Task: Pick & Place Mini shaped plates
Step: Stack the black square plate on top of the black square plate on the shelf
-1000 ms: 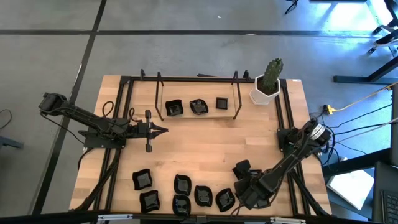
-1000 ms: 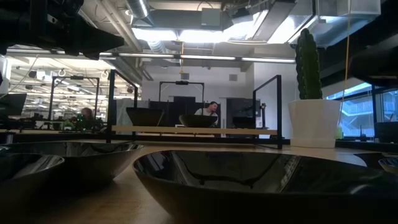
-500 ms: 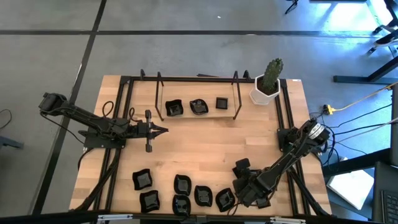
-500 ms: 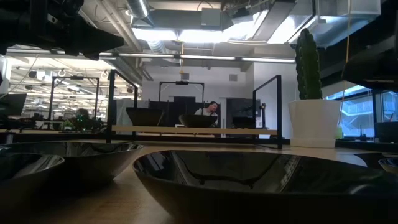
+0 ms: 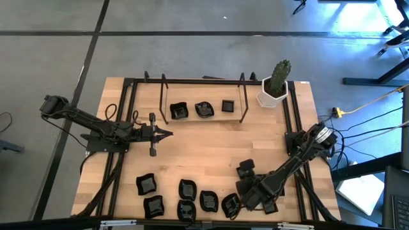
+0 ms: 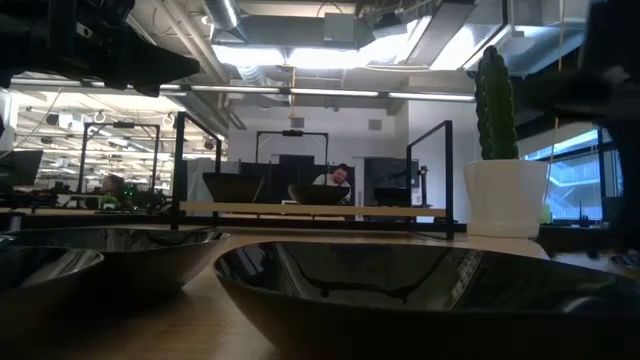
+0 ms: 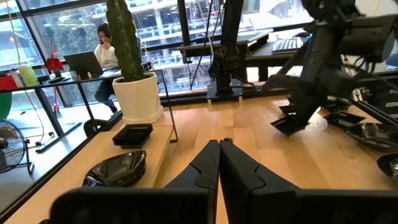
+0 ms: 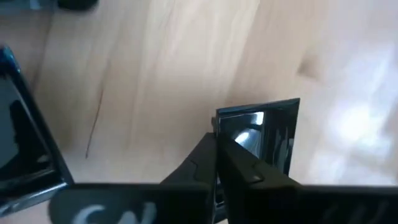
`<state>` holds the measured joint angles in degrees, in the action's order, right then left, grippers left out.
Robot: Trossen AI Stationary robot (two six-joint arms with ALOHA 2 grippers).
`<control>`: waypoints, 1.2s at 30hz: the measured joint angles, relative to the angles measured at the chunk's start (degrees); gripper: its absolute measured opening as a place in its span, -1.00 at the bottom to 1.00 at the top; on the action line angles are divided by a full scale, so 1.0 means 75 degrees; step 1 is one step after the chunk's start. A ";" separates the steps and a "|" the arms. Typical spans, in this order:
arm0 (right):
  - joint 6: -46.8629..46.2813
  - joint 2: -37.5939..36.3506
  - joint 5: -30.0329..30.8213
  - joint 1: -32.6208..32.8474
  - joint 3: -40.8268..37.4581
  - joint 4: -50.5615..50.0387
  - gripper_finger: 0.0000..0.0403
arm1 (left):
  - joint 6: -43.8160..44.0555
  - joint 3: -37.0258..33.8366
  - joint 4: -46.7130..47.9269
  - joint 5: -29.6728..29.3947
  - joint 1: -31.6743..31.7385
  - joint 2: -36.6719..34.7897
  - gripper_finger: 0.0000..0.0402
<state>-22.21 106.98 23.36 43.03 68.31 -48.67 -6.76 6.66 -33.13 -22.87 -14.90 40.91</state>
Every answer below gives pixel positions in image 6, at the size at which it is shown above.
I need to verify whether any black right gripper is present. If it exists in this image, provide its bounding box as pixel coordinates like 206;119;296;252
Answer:
514;64;640;251

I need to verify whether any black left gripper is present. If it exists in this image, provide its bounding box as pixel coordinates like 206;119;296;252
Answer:
0;12;201;98

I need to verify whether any black glossy round plate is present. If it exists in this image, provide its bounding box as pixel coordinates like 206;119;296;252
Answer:
294;193;346;207
287;183;352;196

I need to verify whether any black tapered tub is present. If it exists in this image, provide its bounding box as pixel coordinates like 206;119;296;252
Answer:
602;196;625;224

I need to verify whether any white faceted plant pot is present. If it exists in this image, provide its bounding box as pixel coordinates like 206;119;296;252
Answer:
462;158;550;239

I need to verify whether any green cactus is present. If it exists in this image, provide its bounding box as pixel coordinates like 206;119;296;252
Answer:
473;44;520;161

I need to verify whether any black computer monitor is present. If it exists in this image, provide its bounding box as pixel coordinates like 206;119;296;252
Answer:
363;157;421;190
0;149;45;188

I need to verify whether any grey ceiling box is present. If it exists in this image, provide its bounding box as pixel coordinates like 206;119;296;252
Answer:
322;12;358;44

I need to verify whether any long ceiling light bar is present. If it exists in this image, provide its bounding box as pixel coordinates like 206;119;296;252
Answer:
9;77;476;103

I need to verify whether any wooden shelf board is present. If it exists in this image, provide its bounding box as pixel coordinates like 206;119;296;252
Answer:
179;201;447;219

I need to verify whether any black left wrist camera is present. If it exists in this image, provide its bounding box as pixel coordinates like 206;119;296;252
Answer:
94;0;137;25

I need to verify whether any black background gantry frame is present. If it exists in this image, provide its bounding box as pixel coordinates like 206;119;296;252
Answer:
254;128;330;166
79;121;162;194

